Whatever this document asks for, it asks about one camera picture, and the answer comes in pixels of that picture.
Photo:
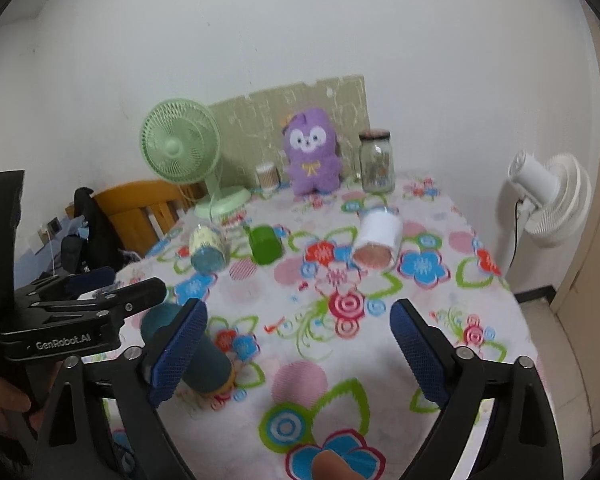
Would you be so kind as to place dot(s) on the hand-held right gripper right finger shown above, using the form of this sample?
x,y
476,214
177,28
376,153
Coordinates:
x,y
420,355

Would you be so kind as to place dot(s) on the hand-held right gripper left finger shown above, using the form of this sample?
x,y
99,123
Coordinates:
x,y
179,352

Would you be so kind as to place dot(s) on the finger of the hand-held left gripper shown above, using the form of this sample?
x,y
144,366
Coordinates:
x,y
130,297
87,280

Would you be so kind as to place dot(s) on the dark teal cup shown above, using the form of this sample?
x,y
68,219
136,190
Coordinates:
x,y
211,366

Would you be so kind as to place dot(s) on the white cup with pink inside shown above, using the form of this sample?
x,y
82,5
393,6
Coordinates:
x,y
380,232

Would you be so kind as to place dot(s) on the green plastic cup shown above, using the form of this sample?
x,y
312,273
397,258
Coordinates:
x,y
265,247

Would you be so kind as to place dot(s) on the person's left hand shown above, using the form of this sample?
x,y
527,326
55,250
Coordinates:
x,y
0,402

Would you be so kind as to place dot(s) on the person's right hand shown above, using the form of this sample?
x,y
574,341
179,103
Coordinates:
x,y
331,467

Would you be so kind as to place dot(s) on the black bag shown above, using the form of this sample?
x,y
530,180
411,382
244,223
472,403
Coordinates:
x,y
97,232

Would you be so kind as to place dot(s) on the wooden chair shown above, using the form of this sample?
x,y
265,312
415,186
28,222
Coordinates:
x,y
125,210

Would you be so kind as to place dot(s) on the floral tablecloth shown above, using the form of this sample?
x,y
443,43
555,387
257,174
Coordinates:
x,y
330,360

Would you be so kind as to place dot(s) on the light blue lidded jar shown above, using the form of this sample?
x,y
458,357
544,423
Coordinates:
x,y
207,250

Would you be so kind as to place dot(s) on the green desk fan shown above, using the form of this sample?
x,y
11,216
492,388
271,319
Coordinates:
x,y
180,142

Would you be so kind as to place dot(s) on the small white round container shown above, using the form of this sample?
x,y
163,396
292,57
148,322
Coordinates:
x,y
267,176

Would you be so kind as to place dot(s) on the beige door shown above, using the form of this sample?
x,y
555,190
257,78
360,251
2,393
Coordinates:
x,y
596,285

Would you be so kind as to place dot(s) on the glass jar with lid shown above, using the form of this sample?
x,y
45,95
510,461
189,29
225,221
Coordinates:
x,y
377,166

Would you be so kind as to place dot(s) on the white standing fan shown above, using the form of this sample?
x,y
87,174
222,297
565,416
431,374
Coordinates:
x,y
555,195

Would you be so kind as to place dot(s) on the purple plush toy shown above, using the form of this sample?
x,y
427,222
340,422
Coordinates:
x,y
311,160

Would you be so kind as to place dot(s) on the green patterned wall panel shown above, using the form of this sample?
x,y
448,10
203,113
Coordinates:
x,y
260,115

